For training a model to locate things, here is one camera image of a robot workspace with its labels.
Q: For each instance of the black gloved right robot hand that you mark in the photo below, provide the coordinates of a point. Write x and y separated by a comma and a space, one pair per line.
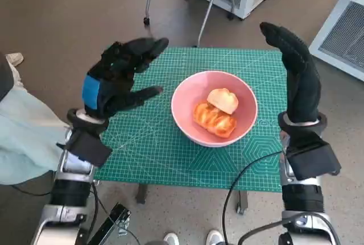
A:
301, 86

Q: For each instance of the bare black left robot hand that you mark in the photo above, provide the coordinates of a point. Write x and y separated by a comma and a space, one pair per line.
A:
113, 86

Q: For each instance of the pink bowl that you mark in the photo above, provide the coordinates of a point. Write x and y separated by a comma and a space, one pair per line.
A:
185, 120

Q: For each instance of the pale round toy bread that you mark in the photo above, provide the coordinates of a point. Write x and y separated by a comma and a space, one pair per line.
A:
221, 100

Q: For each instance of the orange twisted toy bread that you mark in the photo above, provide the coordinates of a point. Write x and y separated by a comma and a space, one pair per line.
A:
207, 120

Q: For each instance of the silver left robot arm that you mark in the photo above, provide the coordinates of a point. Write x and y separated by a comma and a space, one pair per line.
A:
68, 194

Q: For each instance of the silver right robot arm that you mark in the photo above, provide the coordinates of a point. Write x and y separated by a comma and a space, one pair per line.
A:
301, 199

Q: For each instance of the white cabinet with grille panel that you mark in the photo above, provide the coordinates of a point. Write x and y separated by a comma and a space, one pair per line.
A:
344, 34

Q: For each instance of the green cutting mat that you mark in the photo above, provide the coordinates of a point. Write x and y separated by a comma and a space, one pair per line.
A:
159, 159

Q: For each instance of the white shoe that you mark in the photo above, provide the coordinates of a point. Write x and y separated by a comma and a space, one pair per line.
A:
214, 238
171, 240

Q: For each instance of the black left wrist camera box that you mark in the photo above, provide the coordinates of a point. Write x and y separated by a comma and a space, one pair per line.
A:
88, 148

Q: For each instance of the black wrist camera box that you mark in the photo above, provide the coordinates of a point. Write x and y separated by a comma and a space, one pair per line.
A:
312, 159
88, 148

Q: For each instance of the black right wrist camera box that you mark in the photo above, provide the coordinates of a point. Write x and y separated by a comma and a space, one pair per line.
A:
312, 159

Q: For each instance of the small table frame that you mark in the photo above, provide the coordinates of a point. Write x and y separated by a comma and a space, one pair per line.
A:
141, 195

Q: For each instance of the black metal stand frame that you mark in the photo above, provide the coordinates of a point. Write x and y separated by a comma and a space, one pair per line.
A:
113, 219

